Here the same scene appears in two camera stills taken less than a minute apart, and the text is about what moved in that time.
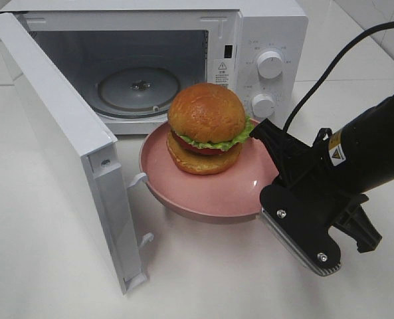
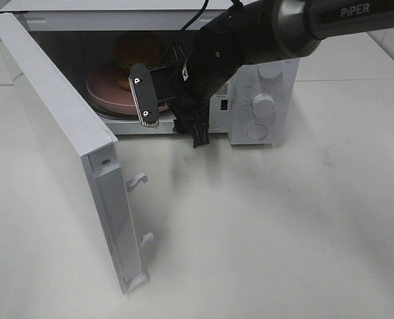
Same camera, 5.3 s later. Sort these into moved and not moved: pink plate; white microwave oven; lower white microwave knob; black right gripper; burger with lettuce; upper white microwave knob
Moved: pink plate; burger with lettuce; black right gripper
Not moved: white microwave oven; upper white microwave knob; lower white microwave knob
